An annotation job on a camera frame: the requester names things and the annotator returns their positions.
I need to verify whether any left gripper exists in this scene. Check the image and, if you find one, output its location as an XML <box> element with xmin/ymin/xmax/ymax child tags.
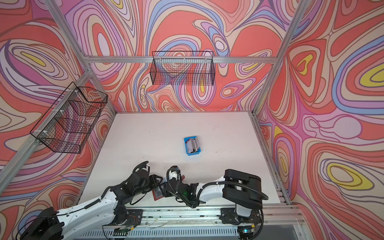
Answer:
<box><xmin>133</xmin><ymin>174</ymin><xmax>166</xmax><ymax>198</ymax></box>

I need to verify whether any black wire basket left wall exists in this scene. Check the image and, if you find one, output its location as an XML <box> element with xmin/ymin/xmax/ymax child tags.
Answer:
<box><xmin>30</xmin><ymin>82</ymin><xmax>108</xmax><ymax>154</ymax></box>

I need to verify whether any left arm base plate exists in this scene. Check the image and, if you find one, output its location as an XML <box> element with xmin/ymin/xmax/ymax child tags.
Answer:
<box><xmin>110</xmin><ymin>209</ymin><xmax>144</xmax><ymax>227</ymax></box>

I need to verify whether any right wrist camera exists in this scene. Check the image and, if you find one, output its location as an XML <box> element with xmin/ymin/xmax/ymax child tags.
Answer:
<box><xmin>166</xmin><ymin>166</ymin><xmax>182</xmax><ymax>182</ymax></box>

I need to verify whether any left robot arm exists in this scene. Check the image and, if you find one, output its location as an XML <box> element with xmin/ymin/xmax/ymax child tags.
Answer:
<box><xmin>15</xmin><ymin>161</ymin><xmax>163</xmax><ymax>240</ymax></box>

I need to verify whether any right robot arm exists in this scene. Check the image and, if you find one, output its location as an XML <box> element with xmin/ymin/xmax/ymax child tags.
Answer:
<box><xmin>160</xmin><ymin>166</ymin><xmax>269</xmax><ymax>226</ymax></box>

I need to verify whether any black wire basket back wall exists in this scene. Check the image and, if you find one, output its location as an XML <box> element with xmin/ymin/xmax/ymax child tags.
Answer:
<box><xmin>150</xmin><ymin>50</ymin><xmax>216</xmax><ymax>86</ymax></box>

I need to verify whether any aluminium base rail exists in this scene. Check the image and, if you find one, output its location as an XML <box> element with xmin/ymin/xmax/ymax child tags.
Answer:
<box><xmin>73</xmin><ymin>204</ymin><xmax>313</xmax><ymax>240</ymax></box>

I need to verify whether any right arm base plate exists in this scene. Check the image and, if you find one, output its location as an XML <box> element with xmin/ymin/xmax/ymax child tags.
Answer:
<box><xmin>219</xmin><ymin>208</ymin><xmax>262</xmax><ymax>226</ymax></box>

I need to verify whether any black wire basket wall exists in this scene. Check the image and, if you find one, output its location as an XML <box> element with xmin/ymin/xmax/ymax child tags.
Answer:
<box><xmin>150</xmin><ymin>50</ymin><xmax>216</xmax><ymax>86</ymax></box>
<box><xmin>30</xmin><ymin>82</ymin><xmax>108</xmax><ymax>154</ymax></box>

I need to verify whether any stack of cards in tray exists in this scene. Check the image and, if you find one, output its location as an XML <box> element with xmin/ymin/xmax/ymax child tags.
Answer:
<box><xmin>186</xmin><ymin>138</ymin><xmax>200</xmax><ymax>154</ymax></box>

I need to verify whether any red leather card holder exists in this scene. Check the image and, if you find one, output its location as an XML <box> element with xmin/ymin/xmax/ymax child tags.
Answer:
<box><xmin>152</xmin><ymin>183</ymin><xmax>168</xmax><ymax>201</ymax></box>

